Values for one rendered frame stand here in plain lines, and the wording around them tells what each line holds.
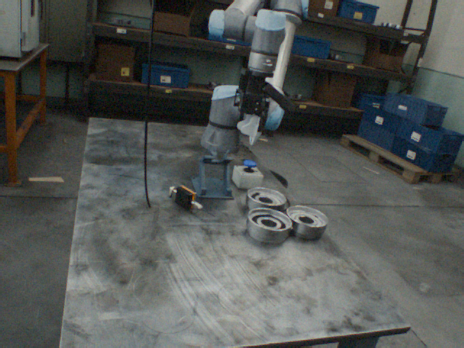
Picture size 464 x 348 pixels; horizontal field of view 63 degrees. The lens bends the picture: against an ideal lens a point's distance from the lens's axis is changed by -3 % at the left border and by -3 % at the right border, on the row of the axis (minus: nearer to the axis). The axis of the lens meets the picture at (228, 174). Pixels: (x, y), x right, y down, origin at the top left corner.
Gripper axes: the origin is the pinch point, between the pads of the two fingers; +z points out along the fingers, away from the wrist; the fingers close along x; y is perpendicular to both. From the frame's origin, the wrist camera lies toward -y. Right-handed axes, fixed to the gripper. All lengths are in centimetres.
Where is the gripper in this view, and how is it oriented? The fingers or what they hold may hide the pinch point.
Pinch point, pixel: (254, 141)
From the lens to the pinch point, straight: 114.2
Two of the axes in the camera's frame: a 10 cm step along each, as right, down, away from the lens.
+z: -1.7, 9.1, 3.7
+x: 2.5, 4.0, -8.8
